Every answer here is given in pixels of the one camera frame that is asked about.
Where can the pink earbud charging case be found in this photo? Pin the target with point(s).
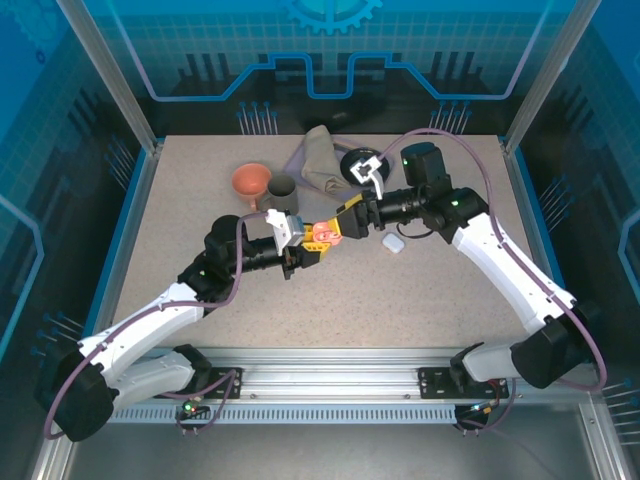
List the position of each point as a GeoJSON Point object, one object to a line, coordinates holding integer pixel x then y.
{"type": "Point", "coordinates": [325, 231]}

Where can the white earbud charging case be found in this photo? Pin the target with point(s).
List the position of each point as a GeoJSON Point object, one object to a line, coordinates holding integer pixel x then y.
{"type": "Point", "coordinates": [393, 244]}

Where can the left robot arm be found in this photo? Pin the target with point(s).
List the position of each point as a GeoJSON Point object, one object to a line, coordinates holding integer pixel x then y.
{"type": "Point", "coordinates": [145, 320]}

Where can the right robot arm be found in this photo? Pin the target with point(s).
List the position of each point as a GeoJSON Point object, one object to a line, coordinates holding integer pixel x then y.
{"type": "Point", "coordinates": [510, 270]}

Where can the black plate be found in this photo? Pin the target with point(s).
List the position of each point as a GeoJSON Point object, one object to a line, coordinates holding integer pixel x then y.
{"type": "Point", "coordinates": [344, 169]}

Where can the grey mug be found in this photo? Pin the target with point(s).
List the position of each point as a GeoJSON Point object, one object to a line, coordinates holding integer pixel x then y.
{"type": "Point", "coordinates": [285, 197]}

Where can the beige folded cloth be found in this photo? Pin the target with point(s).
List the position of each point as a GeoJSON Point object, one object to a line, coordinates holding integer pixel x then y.
{"type": "Point", "coordinates": [320, 160]}

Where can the lavender tray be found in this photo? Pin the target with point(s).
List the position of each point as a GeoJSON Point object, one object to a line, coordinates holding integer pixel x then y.
{"type": "Point", "coordinates": [295, 165]}

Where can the orange cup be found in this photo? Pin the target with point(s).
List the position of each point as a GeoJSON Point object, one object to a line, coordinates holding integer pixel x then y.
{"type": "Point", "coordinates": [250, 180]}

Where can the small base circuit board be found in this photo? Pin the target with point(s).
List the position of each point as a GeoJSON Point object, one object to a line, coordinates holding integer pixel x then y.
{"type": "Point", "coordinates": [190, 406]}
{"type": "Point", "coordinates": [480, 407]}

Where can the perforated metal strip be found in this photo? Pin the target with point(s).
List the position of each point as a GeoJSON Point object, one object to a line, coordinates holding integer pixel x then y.
{"type": "Point", "coordinates": [325, 415]}

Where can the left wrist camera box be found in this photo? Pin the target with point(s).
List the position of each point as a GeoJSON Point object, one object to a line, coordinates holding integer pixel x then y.
{"type": "Point", "coordinates": [282, 230]}

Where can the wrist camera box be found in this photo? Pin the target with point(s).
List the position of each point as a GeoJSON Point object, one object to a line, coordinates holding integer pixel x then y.
{"type": "Point", "coordinates": [378, 187]}
{"type": "Point", "coordinates": [282, 230]}

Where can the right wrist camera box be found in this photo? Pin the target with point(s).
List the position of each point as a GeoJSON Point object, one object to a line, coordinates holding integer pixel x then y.
{"type": "Point", "coordinates": [378, 187]}

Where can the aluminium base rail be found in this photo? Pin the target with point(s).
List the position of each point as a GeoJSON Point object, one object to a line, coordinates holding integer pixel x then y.
{"type": "Point", "coordinates": [325, 372]}

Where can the aluminium frame post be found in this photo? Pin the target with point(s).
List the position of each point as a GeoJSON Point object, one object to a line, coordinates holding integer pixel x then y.
{"type": "Point", "coordinates": [113, 75]}
{"type": "Point", "coordinates": [542, 75]}

